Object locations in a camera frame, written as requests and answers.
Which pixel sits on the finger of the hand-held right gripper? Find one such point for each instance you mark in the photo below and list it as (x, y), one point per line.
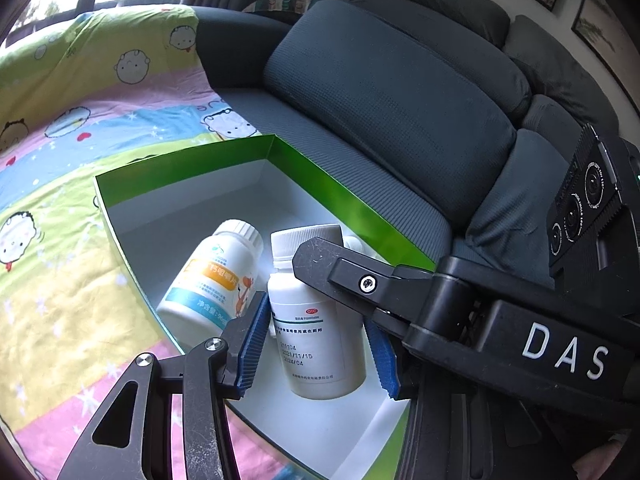
(350, 275)

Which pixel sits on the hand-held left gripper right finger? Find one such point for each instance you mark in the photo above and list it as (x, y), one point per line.
(385, 360)

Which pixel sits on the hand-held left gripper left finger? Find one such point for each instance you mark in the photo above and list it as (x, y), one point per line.
(252, 345)

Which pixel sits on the white bottle plain white label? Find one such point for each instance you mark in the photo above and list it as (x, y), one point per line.
(310, 325)

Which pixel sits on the white bottle orange teal label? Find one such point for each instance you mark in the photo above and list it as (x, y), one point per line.
(210, 270)

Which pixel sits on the green cardboard box white inside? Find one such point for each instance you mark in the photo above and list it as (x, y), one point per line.
(175, 195)

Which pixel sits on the small grey lumbar cushion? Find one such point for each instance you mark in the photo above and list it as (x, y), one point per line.
(515, 200)

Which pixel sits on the large grey lumbar cushion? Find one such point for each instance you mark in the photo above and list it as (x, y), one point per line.
(395, 110)

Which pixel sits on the cartoon printed blanket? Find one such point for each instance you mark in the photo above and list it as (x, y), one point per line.
(75, 170)

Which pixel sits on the dark grey sofa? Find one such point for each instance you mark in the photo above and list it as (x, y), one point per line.
(550, 75)

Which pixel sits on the patterned pillow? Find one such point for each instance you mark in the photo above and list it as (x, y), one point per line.
(285, 2)

